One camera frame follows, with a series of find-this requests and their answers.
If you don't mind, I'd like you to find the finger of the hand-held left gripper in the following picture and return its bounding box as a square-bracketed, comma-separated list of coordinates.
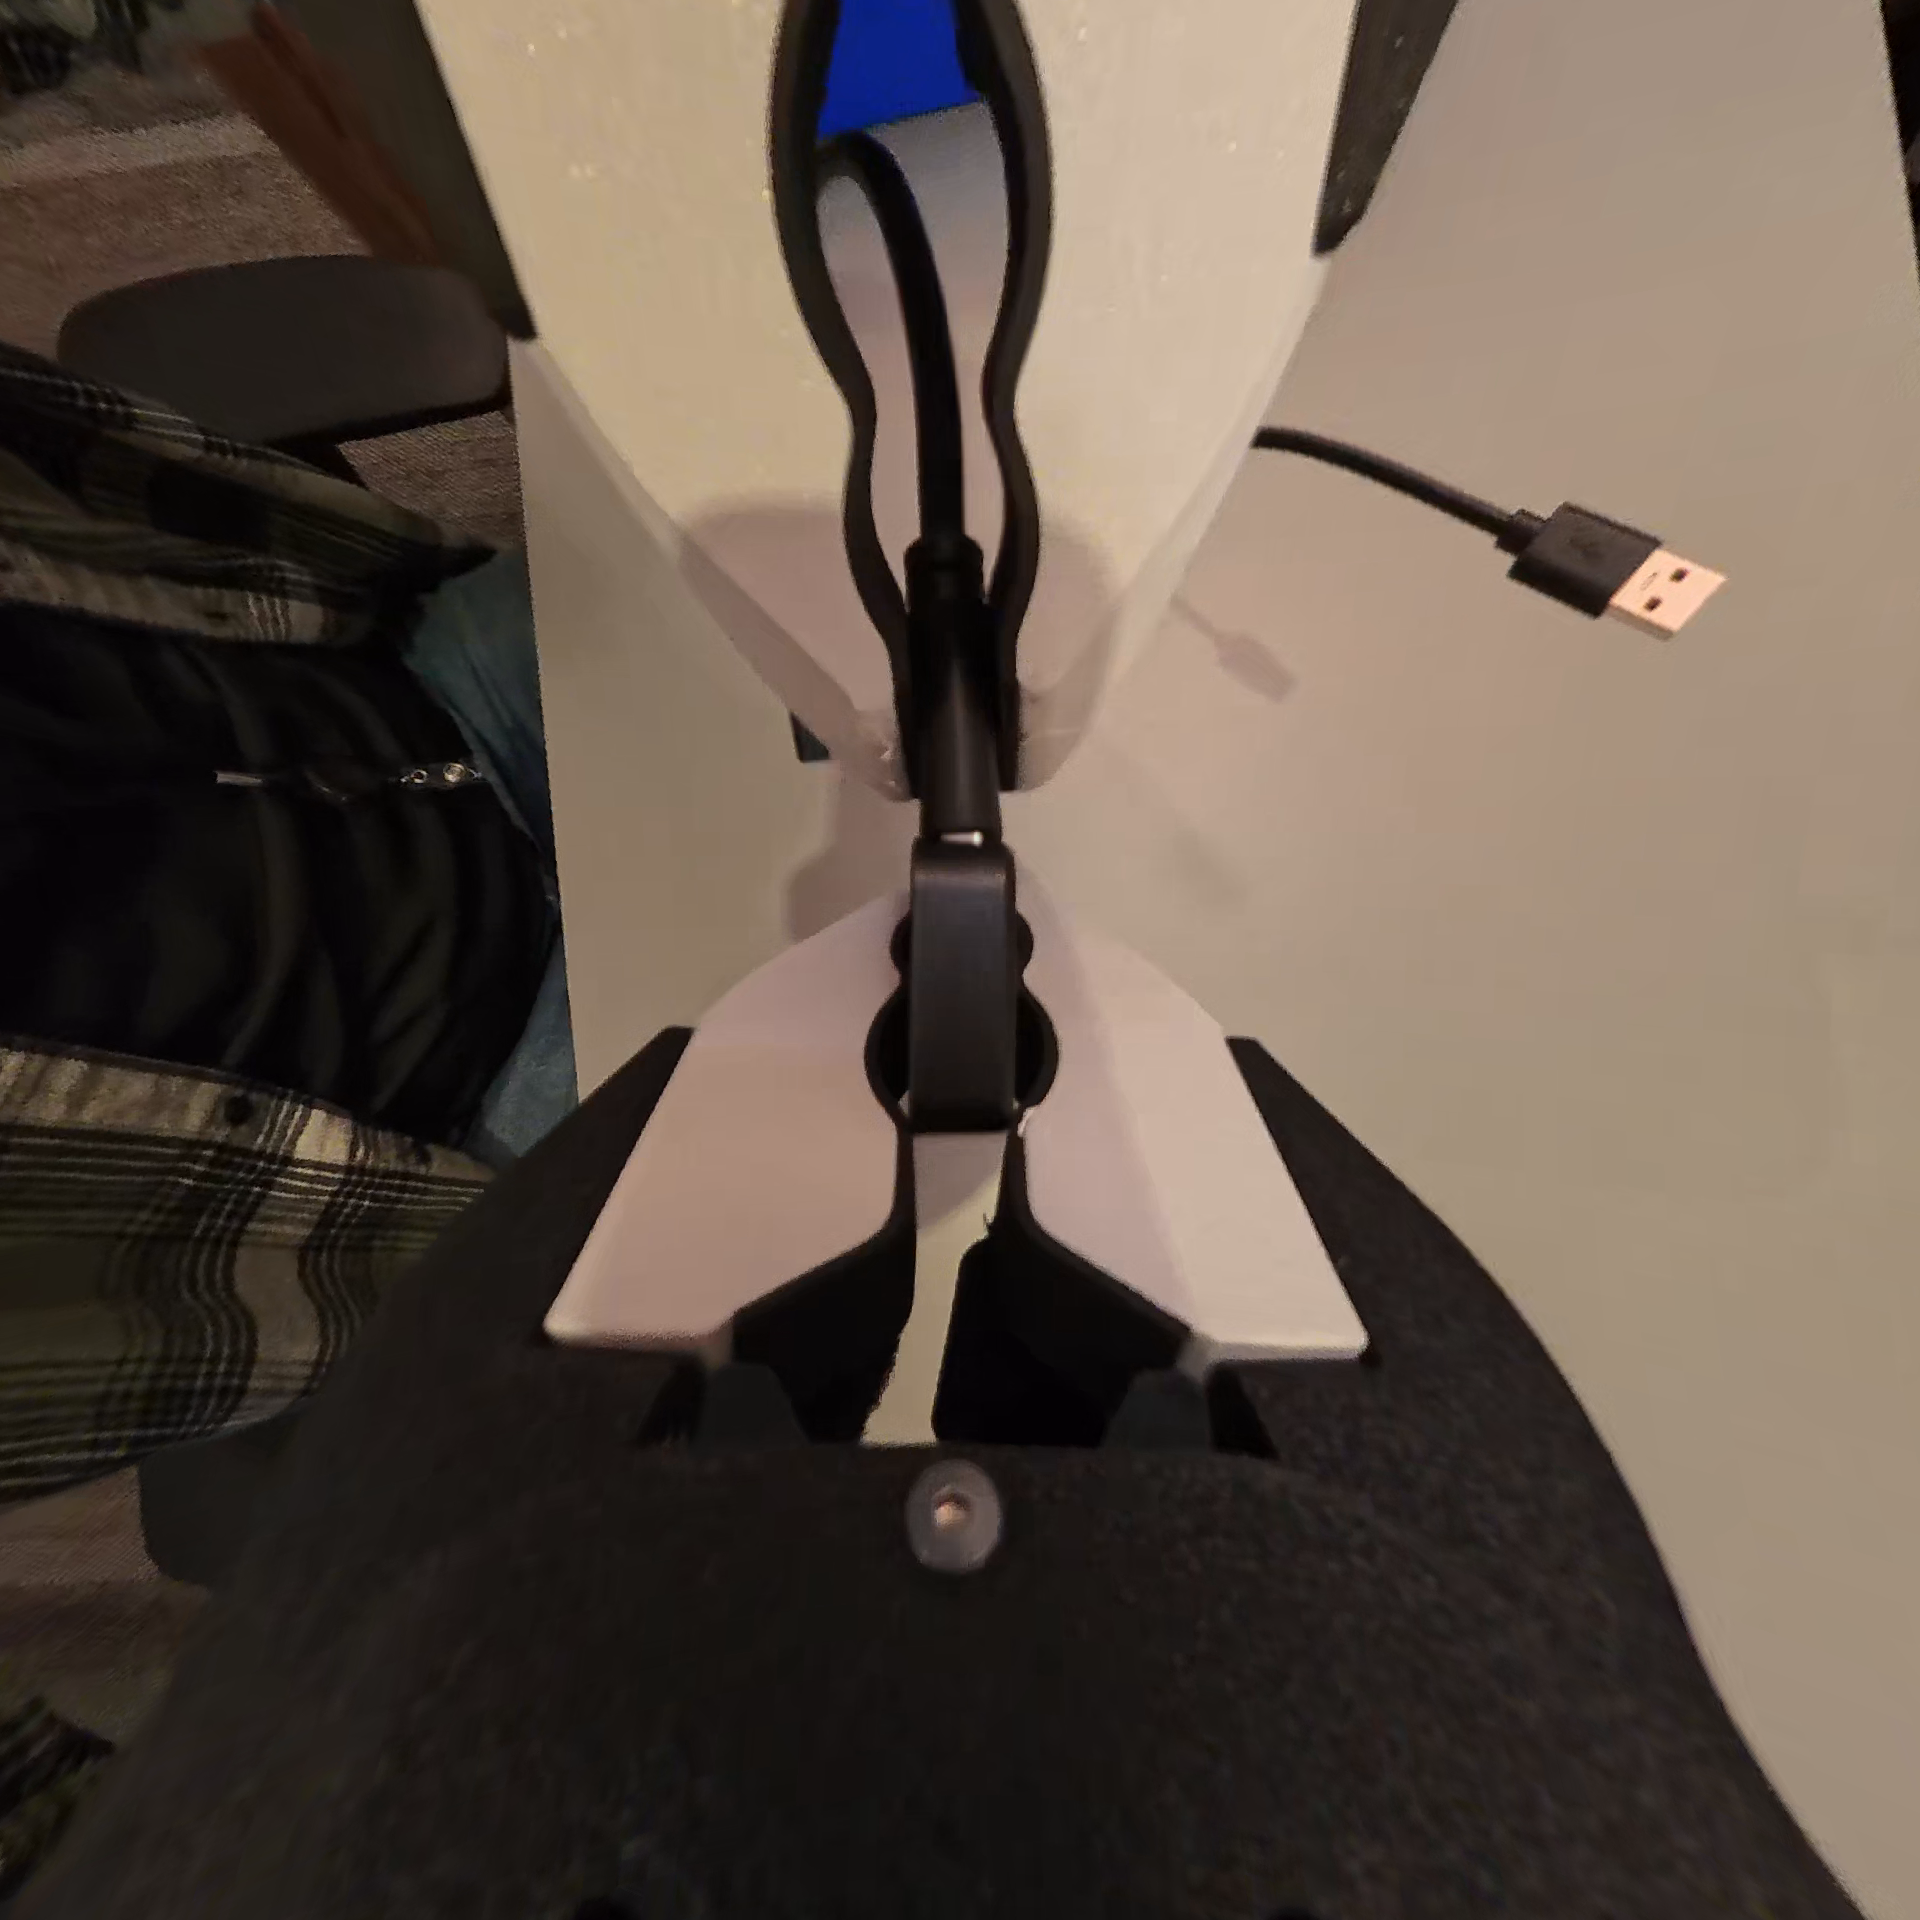
[411, 0, 920, 799]
[982, 0, 1368, 792]

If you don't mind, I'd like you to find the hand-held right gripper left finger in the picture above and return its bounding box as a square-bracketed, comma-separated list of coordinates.
[543, 895, 920, 1402]

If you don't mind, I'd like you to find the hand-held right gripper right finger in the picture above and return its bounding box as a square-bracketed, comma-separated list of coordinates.
[932, 865, 1368, 1425]

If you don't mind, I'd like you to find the black USB adapter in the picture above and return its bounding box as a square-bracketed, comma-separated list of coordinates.
[902, 837, 1024, 1136]

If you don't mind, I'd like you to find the blue plastic bin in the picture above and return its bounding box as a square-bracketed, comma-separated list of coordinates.
[814, 0, 1004, 143]

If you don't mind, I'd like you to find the black USB cable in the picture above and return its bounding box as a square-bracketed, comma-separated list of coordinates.
[814, 127, 1728, 845]

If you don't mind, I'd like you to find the person's leg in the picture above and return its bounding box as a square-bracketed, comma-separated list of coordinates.
[402, 556, 582, 1161]

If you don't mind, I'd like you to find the black chair armrest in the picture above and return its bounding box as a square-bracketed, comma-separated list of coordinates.
[59, 256, 515, 448]

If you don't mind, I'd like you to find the wooden cabinet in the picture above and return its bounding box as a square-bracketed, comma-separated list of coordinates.
[188, 0, 452, 302]

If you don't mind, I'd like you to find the metal lanyard clip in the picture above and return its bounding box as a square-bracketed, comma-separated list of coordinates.
[214, 757, 484, 799]

